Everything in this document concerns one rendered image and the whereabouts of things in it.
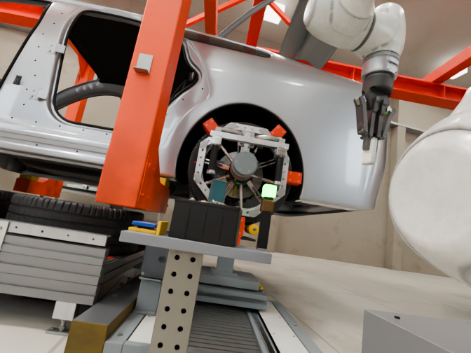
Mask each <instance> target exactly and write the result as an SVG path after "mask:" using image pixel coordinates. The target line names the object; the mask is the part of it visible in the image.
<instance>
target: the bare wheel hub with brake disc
mask: <svg viewBox="0 0 471 353"><path fill-rule="evenodd" d="M237 154H238V152H237V151H235V152H232V153H229V155H230V156H231V157H232V159H234V157H235V156H236V155H237ZM221 161H224V164H225V165H230V164H231V161H230V160H229V159H228V158H227V157H226V155H225V156H224V157H223V158H222V159H221ZM227 174H228V171H226V170H223V174H222V176H225V175H227ZM254 175H257V176H259V177H263V171H262V168H261V169H258V170H256V171H255V173H254ZM250 181H251V182H252V183H253V184H254V186H255V187H256V188H257V190H259V188H260V186H261V183H262V181H261V180H258V179H255V178H252V179H251V180H250ZM235 186H237V185H235ZM233 189H234V187H233V188H232V189H231V191H230V192H229V194H228V195H227V196H228V197H230V198H234V199H240V193H239V186H237V188H236V191H235V195H234V197H233V196H232V194H233ZM251 195H253V193H252V191H251V190H250V189H249V188H248V186H247V185H246V184H245V185H243V199H244V198H248V197H250V196H251Z"/></svg>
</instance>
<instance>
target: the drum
mask: <svg viewBox="0 0 471 353"><path fill-rule="evenodd" d="M256 169H257V159H256V157H255V156H254V155H253V154H252V153H250V152H248V151H243V152H240V153H239V154H237V155H236V156H235V157H234V159H233V161H232V163H231V174H232V176H233V177H234V178H235V179H237V180H239V181H246V180H248V179H249V178H250V177H251V176H252V175H253V174H254V173H255V171H256Z"/></svg>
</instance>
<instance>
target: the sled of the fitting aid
mask: <svg viewBox="0 0 471 353"><path fill-rule="evenodd" d="M196 300H197V301H203V302H208V303H217V304H222V305H232V306H237V307H246V308H250V309H255V310H266V308H267V302H268V295H267V294H266V293H265V291H264V290H263V286H262V285H259V290H258V291H255V290H250V289H241V288H236V287H231V286H222V285H216V284H208V283H202V282H199V284H198V291H197V296H196Z"/></svg>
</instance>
